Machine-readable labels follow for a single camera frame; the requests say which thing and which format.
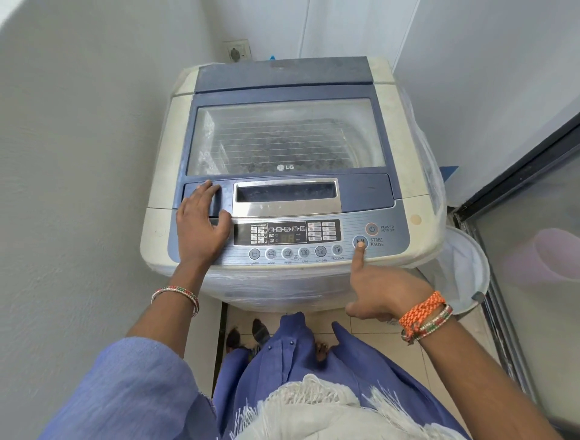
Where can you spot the person's foot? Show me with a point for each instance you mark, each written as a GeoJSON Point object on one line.
{"type": "Point", "coordinates": [321, 351]}

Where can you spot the black framed glass door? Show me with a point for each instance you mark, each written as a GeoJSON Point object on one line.
{"type": "Point", "coordinates": [521, 172]}

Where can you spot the person's right hand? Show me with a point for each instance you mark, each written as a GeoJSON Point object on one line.
{"type": "Point", "coordinates": [389, 294]}

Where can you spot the person's left hand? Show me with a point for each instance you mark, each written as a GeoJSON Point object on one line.
{"type": "Point", "coordinates": [199, 231]}

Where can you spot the wall socket with plug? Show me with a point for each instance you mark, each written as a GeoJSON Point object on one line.
{"type": "Point", "coordinates": [236, 52]}

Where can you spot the pink plastic bucket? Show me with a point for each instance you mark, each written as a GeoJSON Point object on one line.
{"type": "Point", "coordinates": [553, 254]}

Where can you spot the white fringed scarf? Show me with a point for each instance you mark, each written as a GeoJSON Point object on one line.
{"type": "Point", "coordinates": [308, 412]}

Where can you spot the cream and blue washing machine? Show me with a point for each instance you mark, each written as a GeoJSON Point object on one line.
{"type": "Point", "coordinates": [158, 181]}

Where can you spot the person's right forearm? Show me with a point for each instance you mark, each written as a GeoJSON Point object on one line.
{"type": "Point", "coordinates": [480, 385]}

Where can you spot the thin beaded bangle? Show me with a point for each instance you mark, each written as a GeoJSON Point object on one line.
{"type": "Point", "coordinates": [181, 291]}
{"type": "Point", "coordinates": [435, 322]}

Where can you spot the person's left forearm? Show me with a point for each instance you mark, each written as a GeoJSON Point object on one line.
{"type": "Point", "coordinates": [172, 313]}

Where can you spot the washing machine lid with window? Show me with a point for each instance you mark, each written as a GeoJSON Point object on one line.
{"type": "Point", "coordinates": [285, 136]}

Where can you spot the white round laundry basket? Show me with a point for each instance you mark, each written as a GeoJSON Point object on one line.
{"type": "Point", "coordinates": [462, 272]}

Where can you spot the lavender blue tunic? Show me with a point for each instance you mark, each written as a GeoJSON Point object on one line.
{"type": "Point", "coordinates": [136, 390]}

